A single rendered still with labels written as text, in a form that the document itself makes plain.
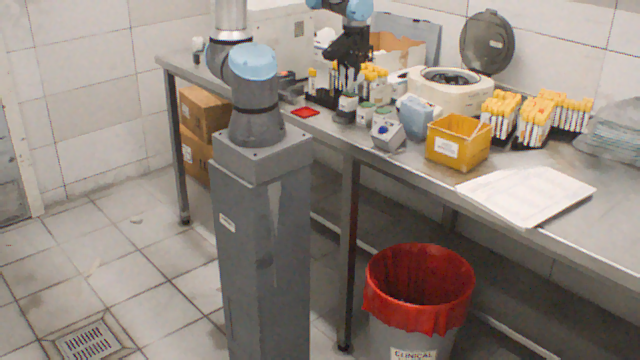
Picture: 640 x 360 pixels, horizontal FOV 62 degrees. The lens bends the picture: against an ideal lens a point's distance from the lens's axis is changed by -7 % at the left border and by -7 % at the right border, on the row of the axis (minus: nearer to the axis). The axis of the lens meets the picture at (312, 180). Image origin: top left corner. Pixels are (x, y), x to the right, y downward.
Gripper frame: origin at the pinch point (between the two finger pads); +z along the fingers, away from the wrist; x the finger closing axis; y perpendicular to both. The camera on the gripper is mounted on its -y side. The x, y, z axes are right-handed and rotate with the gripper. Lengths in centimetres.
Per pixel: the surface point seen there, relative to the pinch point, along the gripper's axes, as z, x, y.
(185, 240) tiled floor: 97, 92, -14
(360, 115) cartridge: 6.1, -6.7, -0.8
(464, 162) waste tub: 6.5, -45.7, -2.2
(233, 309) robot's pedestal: 59, -1, -48
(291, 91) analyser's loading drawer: 5.2, 21.2, -4.5
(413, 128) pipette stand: 6.4, -23.1, 4.4
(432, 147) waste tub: 5.7, -35.5, -2.9
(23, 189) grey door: 80, 165, -69
